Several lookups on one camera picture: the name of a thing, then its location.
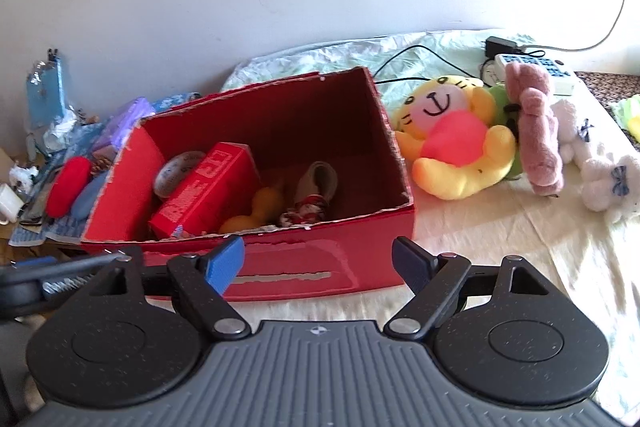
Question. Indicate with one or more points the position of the clear crinkled plastic wrap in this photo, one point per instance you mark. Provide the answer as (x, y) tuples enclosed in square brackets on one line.
[(62, 129)]

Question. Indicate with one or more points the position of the pink plush toy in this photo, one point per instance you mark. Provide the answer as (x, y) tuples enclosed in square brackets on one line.
[(537, 147)]

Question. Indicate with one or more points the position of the blue oval case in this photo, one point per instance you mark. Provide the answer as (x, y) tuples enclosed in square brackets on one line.
[(87, 199)]

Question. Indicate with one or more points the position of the yellow tiger plush toy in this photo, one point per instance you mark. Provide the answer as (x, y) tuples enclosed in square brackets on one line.
[(450, 177)]

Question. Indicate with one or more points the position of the red oval case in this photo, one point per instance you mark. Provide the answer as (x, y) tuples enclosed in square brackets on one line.
[(67, 187)]

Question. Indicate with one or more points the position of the white plastic cup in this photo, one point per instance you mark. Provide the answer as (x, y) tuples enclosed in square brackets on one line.
[(10, 204)]

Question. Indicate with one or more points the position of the black power adapter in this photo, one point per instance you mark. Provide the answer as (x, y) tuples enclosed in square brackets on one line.
[(500, 46)]

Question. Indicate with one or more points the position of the clear packing tape roll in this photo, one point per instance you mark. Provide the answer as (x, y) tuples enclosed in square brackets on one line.
[(172, 177)]

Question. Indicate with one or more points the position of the red cardboard box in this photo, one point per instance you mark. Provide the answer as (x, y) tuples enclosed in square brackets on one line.
[(325, 272)]

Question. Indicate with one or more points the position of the yellow green plush toy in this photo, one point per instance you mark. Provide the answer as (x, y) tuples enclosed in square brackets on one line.
[(631, 117)]

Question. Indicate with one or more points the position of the small red printed carton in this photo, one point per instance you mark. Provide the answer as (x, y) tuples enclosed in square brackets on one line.
[(200, 202)]

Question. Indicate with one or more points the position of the brown wooden gourd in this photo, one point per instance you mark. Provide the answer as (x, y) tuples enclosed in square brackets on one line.
[(267, 204)]

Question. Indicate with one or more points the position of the white plush toy blue bow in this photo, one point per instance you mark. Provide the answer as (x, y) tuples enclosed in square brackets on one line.
[(610, 192), (570, 122)]

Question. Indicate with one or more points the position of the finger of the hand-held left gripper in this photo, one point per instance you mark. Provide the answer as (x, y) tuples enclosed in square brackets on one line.
[(30, 274)]

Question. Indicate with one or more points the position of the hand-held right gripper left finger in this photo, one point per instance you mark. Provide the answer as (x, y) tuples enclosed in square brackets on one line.
[(227, 264)]

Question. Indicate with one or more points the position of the dark patterned cloth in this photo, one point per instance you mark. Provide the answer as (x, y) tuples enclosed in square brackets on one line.
[(610, 89)]

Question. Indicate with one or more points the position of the white power strip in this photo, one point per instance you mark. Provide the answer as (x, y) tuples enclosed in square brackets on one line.
[(555, 74)]

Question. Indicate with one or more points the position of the light blue bag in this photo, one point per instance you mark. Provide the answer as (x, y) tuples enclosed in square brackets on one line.
[(47, 97)]

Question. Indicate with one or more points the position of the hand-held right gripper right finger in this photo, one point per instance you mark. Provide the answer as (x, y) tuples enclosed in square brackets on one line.
[(410, 264)]

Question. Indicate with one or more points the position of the purple tissue pack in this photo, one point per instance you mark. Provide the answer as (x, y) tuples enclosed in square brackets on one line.
[(127, 117)]

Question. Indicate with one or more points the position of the small brown pine cone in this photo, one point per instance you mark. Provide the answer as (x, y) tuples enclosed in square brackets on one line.
[(101, 164)]

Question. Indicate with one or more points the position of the small white toy figure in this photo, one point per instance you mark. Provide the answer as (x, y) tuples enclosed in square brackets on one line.
[(22, 177)]

